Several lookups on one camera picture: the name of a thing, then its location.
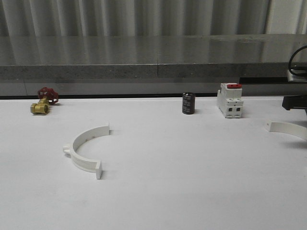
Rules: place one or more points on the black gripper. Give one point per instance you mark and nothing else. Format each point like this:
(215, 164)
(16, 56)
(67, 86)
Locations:
(295, 102)

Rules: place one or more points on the white half pipe clamp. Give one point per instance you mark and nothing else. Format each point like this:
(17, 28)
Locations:
(287, 128)
(83, 163)

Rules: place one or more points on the grey stone countertop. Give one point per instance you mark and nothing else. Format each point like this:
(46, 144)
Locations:
(207, 58)

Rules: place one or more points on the black cylindrical capacitor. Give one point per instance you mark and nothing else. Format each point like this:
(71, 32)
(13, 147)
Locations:
(188, 103)

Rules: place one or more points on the brass valve red handwheel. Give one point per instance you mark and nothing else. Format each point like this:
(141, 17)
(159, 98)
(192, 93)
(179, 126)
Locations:
(47, 96)

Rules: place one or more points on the white circuit breaker red switch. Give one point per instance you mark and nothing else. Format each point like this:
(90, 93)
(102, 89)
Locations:
(229, 100)

